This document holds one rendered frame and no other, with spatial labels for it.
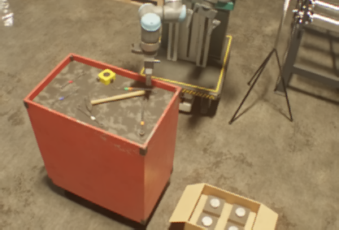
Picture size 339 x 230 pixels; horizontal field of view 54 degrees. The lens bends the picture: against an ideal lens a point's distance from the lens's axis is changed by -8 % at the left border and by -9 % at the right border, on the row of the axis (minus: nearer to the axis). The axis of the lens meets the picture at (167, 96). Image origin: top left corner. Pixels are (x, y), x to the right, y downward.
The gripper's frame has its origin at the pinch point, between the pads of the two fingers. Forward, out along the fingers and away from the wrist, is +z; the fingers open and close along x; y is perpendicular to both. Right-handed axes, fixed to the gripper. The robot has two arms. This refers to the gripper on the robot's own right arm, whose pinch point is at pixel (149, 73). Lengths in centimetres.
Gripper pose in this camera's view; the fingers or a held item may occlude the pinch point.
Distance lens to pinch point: 191.3
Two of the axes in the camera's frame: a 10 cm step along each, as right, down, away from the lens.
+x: 0.1, -6.8, 7.3
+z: -0.5, 7.3, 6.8
